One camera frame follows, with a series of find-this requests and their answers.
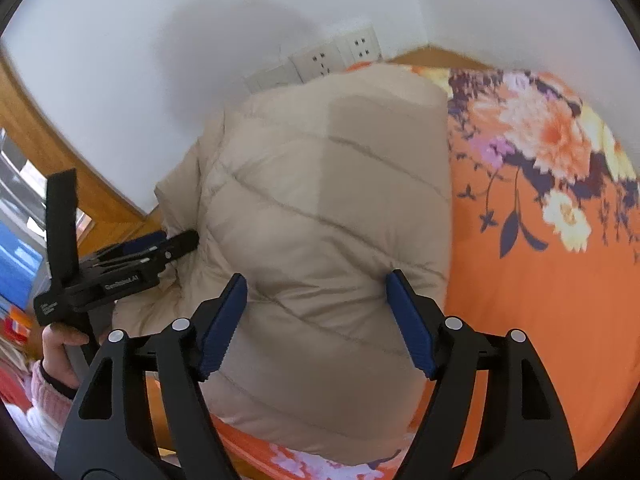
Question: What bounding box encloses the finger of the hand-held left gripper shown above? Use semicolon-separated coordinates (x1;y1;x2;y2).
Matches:
145;229;201;267
90;231;169;267

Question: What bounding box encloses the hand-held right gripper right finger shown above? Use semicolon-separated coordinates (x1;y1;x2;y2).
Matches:
386;269;576;480

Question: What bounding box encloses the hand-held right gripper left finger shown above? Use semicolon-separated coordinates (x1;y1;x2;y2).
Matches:
54;273;248;480

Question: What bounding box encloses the beige puffer jacket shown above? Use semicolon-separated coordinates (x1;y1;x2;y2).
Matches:
111;62;456;466

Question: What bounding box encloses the person's left hand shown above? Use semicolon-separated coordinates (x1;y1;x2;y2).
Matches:
41;322;91;391

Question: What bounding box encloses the blue box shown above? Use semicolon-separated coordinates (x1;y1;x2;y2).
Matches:
0;222;45;306

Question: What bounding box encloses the orange floral blanket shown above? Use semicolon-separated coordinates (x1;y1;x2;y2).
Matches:
160;60;640;480

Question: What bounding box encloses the white wall socket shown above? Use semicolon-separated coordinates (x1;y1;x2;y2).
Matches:
291;45;348;81
244;65;303;93
337;25;383;65

